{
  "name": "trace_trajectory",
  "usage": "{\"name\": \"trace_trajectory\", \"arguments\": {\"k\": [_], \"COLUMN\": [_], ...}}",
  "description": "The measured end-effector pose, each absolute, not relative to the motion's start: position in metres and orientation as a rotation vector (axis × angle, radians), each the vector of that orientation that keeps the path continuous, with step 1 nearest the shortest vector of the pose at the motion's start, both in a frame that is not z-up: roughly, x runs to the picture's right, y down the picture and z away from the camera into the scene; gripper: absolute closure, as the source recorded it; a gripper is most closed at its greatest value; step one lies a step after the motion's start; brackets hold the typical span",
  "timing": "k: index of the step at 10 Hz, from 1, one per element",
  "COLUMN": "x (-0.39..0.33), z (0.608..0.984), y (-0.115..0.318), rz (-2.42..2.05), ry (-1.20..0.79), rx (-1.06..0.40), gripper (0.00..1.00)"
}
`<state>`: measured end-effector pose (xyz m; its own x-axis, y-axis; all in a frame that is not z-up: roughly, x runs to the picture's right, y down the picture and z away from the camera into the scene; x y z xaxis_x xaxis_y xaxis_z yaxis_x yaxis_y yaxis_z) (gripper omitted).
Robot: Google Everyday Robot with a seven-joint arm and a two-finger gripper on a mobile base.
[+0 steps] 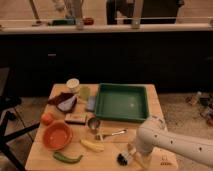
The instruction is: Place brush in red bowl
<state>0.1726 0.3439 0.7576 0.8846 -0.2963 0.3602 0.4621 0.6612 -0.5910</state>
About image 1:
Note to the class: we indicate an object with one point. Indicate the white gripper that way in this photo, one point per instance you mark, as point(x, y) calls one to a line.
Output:
point(136, 154)

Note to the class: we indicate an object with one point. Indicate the black bristle brush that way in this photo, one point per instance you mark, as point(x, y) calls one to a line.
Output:
point(128, 155)

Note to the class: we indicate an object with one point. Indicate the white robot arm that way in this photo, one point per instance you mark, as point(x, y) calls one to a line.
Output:
point(152, 133)

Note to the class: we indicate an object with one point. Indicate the red bowl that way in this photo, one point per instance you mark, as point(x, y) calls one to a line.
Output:
point(57, 136)

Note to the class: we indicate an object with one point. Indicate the metal fork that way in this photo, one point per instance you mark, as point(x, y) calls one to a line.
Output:
point(103, 136)

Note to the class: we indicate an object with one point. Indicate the yellow corn cob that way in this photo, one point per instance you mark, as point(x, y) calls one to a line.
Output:
point(92, 146)

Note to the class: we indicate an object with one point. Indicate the green plastic tray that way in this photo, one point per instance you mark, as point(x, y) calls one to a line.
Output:
point(119, 102)

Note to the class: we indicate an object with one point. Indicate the metal measuring cup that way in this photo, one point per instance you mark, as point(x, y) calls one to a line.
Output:
point(94, 124)

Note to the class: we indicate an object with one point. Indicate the blue sponge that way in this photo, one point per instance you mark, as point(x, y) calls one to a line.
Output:
point(90, 106)

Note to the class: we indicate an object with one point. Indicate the wooden block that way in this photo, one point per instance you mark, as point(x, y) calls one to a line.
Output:
point(76, 118)

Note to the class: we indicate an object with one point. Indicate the yellow green sponge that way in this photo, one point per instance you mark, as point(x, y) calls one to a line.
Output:
point(84, 93)

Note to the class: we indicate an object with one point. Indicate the green chili pepper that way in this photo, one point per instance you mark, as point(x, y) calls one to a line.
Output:
point(60, 157)

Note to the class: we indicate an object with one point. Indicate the grey purple wedge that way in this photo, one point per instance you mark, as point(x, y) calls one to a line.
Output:
point(67, 105)

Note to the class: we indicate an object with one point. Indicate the white cup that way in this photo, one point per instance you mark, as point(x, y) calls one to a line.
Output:
point(73, 85)

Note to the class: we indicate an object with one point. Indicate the dark red cloth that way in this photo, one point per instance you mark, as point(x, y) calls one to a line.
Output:
point(59, 98)

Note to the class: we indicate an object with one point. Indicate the orange toy fruit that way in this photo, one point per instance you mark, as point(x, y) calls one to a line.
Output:
point(47, 118)

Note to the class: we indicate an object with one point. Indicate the red object on shelf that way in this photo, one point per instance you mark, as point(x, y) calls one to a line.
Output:
point(88, 21)

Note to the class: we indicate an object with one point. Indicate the green object on shelf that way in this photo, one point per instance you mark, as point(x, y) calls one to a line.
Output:
point(62, 22)

